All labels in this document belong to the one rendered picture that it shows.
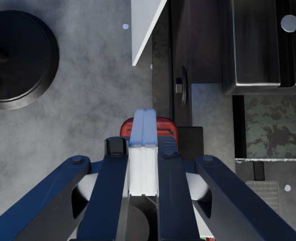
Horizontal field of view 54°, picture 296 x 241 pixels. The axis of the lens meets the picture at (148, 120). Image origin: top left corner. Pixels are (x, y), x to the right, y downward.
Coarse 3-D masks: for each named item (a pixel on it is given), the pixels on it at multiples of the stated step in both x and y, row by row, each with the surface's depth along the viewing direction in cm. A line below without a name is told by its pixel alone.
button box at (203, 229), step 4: (168, 0) 88; (168, 4) 88; (172, 60) 82; (172, 64) 82; (172, 68) 82; (172, 72) 81; (172, 76) 81; (172, 80) 80; (172, 84) 80; (172, 88) 80; (172, 92) 79; (172, 96) 79; (172, 100) 79; (172, 104) 78; (172, 108) 78; (172, 112) 78; (172, 116) 77; (192, 200) 42; (196, 212) 41; (196, 216) 41; (200, 216) 41; (196, 220) 41; (200, 220) 41; (200, 224) 41; (204, 224) 41; (200, 228) 41; (204, 228) 41; (200, 232) 41; (204, 232) 41; (208, 232) 41; (200, 236) 41; (204, 236) 41; (208, 236) 41; (212, 236) 41
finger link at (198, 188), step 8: (160, 136) 18; (168, 136) 18; (160, 144) 17; (168, 144) 17; (176, 144) 17; (184, 160) 15; (184, 168) 14; (192, 168) 14; (192, 176) 14; (200, 176) 14; (192, 184) 14; (200, 184) 14; (192, 192) 14; (200, 192) 14; (208, 192) 14; (200, 200) 14; (208, 200) 14
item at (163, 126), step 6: (126, 120) 30; (132, 120) 30; (156, 120) 30; (162, 120) 30; (168, 120) 30; (126, 126) 30; (162, 126) 30; (168, 126) 30; (174, 126) 30; (120, 132) 30; (126, 132) 30; (162, 132) 29; (168, 132) 29; (174, 132) 30
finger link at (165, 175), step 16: (160, 160) 14; (176, 160) 14; (160, 176) 12; (176, 176) 12; (160, 192) 11; (176, 192) 11; (160, 208) 10; (176, 208) 10; (192, 208) 10; (160, 224) 9; (176, 224) 9; (192, 224) 9; (160, 240) 9; (176, 240) 8; (192, 240) 8
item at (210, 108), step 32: (192, 0) 46; (160, 32) 107; (192, 32) 45; (160, 64) 106; (192, 64) 45; (160, 96) 104; (192, 96) 42; (224, 96) 42; (224, 128) 41; (224, 160) 41
